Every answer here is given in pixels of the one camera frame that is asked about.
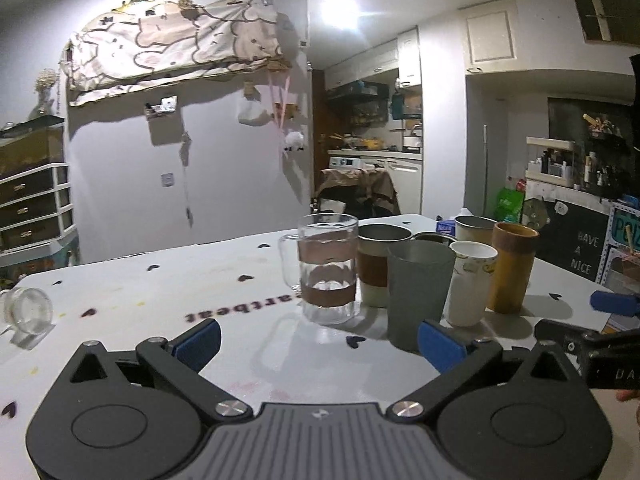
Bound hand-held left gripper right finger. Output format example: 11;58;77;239
386;319;583;418

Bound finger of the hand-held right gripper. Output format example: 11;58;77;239
534;317;601;357
590;290;640;319

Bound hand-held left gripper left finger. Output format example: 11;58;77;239
65;321;253;421

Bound small clear glass cup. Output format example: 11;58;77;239
0;287;57;350

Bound grey plastic cup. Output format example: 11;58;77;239
387;240;457;354

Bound white printed paper cup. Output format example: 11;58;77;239
444;241;500;327

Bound yellow-brown tall cup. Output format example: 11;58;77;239
487;221;541;314

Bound cream cup with brown sleeve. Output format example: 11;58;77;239
357;224;414;309

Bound grey and white cup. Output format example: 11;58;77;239
453;215;499;247

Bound person's right hand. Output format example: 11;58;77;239
617;389;640;431

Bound black chalkboard sign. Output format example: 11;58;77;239
520;195;617;287

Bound dark bowl behind cups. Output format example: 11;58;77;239
412;232;455;247

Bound green shopping bag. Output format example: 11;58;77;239
494;186;527;224

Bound clear glass mug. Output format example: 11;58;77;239
278;213;362;326

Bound white rack with bottles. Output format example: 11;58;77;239
525;136;577;182

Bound chair with brown cloth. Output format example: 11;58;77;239
314;167;402;217

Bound dark drawer cabinet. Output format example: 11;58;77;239
0;115;77;267

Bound pink ribbon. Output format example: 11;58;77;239
267;70;290;132

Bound black range hood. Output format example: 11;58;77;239
327;81;390;107

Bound white upper kitchen cabinets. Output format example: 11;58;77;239
324;27;422;91

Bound dried flower vase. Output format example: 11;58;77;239
34;68;60;117

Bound printed blanket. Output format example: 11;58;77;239
66;0;292;107

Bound ceiling lamp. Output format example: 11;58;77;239
320;0;362;32

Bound round metal wall ornament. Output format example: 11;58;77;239
522;197;551;232

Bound hanging cable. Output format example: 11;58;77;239
179;131;195;229

